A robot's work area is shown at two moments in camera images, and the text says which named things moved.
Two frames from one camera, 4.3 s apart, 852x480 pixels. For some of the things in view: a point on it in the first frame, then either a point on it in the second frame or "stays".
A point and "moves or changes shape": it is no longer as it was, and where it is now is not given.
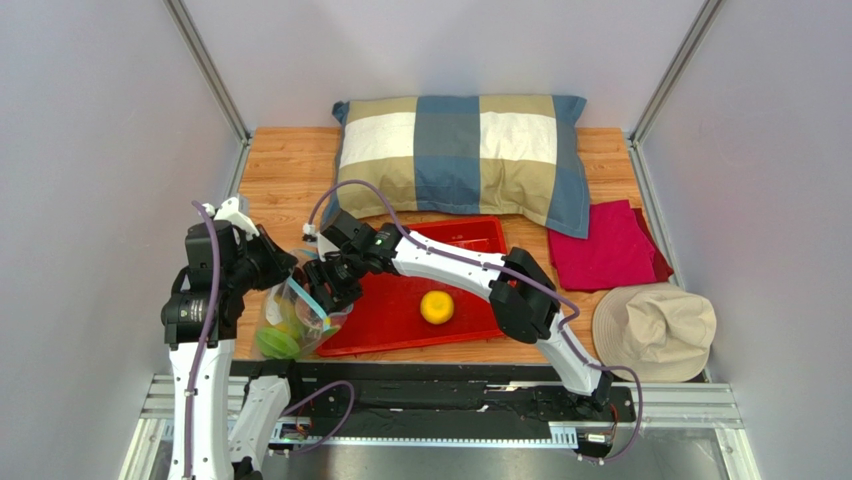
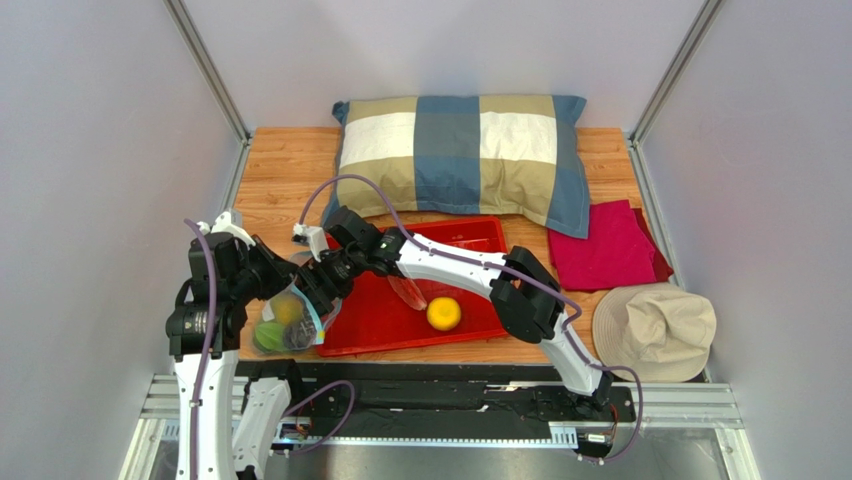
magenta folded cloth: x=615 y=252 stays
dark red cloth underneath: x=662 y=264 stays
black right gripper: x=335 y=281 stays
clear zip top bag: x=292 y=308 moves or changes shape
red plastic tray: x=390 y=314 stays
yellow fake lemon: x=436 y=307 moves or changes shape
